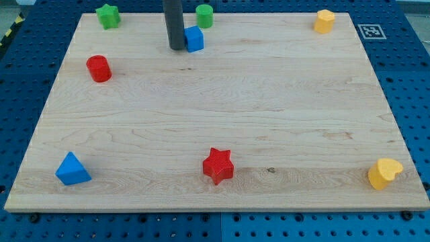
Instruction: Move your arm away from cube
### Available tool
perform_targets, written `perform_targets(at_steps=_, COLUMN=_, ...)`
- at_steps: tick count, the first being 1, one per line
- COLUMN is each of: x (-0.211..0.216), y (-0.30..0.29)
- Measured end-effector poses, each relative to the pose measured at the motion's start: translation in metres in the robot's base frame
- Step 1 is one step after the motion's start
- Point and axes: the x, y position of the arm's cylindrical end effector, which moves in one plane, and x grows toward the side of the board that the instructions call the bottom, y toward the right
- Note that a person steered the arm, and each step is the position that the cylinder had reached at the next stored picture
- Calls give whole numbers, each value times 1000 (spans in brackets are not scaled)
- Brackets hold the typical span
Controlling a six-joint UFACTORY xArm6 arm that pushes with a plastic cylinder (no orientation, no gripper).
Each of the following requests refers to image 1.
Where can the white fiducial marker tag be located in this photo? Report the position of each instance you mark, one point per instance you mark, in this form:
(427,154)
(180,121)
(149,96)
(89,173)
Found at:
(371,31)

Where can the light wooden board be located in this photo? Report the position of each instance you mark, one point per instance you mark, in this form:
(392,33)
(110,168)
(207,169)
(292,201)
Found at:
(302,113)

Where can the blue triangle block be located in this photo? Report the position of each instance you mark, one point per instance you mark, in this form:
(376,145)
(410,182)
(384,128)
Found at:
(71,171)

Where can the green star block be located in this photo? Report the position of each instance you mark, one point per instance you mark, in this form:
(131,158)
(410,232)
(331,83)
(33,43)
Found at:
(108,16)

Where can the yellow hexagon block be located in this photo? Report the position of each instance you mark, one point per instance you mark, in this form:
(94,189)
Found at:
(324,22)

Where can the blue cube block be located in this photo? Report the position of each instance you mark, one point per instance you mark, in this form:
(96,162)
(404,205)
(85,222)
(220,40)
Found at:
(194,39)

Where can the red cylinder block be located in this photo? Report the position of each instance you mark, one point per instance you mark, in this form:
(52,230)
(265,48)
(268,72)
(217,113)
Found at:
(99,68)

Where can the red star block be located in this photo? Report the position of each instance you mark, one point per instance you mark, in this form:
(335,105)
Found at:
(218,165)

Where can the yellow heart block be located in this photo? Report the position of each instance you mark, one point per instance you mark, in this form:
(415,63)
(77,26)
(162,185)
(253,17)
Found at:
(383,172)

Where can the grey cylindrical robot arm rod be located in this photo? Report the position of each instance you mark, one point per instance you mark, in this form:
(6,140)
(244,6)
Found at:
(173,13)

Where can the green cylinder block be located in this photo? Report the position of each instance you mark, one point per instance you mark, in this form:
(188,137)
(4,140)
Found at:
(204,15)

